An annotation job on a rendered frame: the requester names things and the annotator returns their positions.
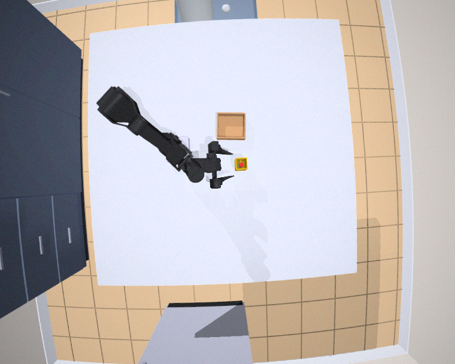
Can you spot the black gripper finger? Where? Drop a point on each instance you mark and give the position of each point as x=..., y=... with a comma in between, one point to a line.
x=222, y=151
x=225, y=178

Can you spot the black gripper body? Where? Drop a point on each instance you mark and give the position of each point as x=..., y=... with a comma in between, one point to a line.
x=213, y=147

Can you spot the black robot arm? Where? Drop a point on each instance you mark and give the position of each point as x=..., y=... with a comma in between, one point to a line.
x=118, y=107

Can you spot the olive-yellow square cup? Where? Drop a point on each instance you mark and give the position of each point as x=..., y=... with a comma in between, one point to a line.
x=241, y=160

